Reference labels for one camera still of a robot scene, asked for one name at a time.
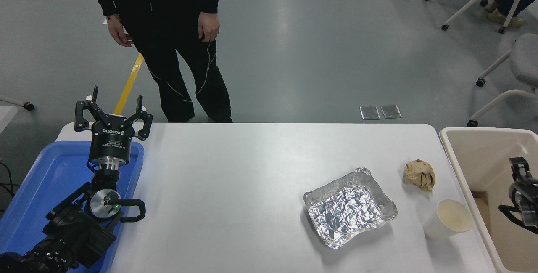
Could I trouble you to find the brown cardboard piece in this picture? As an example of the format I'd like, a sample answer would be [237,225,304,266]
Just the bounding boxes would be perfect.
[472,191,491,232]

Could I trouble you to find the person's right hand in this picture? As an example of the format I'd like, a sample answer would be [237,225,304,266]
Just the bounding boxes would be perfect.
[107,14,134,47]

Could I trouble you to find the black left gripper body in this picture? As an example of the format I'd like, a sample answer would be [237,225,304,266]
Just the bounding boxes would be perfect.
[87,114,137,168]

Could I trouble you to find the large pale plastic bin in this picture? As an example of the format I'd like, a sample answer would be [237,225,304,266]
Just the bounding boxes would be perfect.
[439,127,538,273]

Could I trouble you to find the black cables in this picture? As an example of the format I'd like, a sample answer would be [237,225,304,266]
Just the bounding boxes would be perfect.
[0,162,19,215]

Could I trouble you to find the blue plastic tray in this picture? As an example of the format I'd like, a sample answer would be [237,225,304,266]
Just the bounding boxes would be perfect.
[0,140,145,273]

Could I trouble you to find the white table corner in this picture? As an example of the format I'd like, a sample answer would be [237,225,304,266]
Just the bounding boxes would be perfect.
[0,106,19,135]

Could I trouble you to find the crumpled tan paper ball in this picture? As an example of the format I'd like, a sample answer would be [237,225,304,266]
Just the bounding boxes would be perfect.
[404,159,436,192]

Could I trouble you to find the white paper cup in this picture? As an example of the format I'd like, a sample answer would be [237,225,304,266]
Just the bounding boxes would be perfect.
[422,199,474,241]

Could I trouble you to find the square aluminium foil tray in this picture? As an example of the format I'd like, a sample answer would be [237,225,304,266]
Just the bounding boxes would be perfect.
[303,167,398,249]

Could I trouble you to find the metal floor socket cover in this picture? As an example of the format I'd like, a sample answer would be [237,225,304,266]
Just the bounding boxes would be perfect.
[380,104,402,119]
[360,106,381,120]

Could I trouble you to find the white chair leg with caster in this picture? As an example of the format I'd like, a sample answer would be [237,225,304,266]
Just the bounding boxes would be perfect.
[0,95,35,111]

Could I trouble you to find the person's left hand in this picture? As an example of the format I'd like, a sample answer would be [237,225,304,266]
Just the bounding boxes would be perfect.
[198,12,221,43]

